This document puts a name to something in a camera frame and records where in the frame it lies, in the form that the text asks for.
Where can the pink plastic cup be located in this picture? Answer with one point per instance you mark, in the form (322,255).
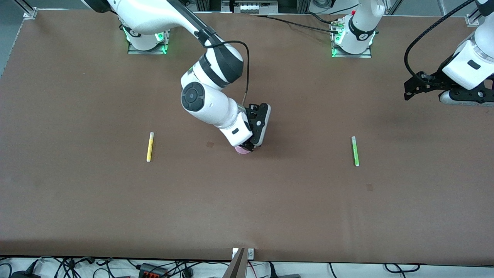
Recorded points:
(242,151)

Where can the metal table corner bracket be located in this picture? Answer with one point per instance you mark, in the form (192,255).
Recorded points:
(30,13)
(472,20)

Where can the grey connector box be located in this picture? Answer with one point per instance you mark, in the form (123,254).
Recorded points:
(251,7)

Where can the black power adapter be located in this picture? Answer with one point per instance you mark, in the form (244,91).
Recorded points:
(25,274)

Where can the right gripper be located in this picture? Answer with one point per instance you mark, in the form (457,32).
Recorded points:
(249,146)

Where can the black orange power strip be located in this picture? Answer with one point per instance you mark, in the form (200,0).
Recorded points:
(152,270)

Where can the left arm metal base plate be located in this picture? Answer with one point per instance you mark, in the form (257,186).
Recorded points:
(367,54)

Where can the yellow marker pen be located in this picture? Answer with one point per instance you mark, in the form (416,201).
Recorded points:
(149,148)

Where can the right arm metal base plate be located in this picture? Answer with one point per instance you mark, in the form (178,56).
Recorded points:
(164,48)

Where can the green marker pen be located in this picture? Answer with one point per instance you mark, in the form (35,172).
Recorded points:
(355,152)

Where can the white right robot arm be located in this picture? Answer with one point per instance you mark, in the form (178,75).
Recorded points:
(208,104)

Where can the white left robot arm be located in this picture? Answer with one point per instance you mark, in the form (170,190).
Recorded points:
(361,23)

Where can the small white bracket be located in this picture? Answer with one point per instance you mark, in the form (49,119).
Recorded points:
(234,253)
(251,253)

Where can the slanted grey beam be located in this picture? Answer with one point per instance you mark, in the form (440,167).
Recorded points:
(236,268)

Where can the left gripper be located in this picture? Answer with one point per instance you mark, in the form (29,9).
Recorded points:
(435,80)

